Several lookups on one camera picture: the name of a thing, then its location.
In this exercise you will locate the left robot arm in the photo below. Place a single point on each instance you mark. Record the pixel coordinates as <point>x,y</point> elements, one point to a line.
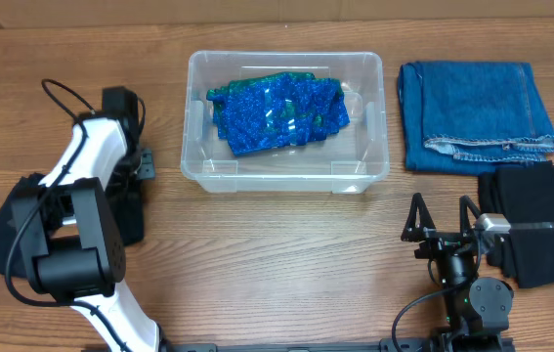
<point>68,250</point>

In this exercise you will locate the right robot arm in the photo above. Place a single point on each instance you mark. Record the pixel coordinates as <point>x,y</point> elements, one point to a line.
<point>477,307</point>

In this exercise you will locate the blue denim jeans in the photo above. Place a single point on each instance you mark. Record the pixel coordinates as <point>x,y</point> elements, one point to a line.
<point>467,118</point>

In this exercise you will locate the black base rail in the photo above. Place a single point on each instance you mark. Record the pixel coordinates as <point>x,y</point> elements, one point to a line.
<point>384,345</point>

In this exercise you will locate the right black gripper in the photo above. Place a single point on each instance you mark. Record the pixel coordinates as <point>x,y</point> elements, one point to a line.
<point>436,240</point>

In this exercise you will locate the black cloth with tape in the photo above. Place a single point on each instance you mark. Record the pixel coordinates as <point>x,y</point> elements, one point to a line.
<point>124,195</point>

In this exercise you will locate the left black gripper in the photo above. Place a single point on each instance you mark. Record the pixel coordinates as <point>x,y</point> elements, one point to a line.
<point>148,165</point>

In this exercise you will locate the clear plastic storage bin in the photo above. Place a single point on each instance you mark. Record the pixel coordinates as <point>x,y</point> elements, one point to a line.
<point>345,163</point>

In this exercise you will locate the blue green sequin cloth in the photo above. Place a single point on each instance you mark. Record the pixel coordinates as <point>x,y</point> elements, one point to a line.
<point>277,111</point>

